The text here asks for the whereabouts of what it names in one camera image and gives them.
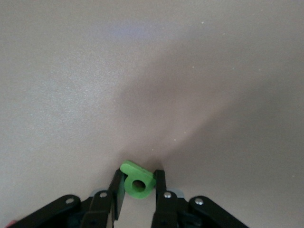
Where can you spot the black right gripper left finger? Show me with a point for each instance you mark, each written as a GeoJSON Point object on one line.
{"type": "Point", "coordinates": [99, 209]}

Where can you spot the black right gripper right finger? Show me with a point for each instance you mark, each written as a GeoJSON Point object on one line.
{"type": "Point", "coordinates": [166, 209]}

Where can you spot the green foam letter p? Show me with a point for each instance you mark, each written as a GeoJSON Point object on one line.
{"type": "Point", "coordinates": [133, 169]}

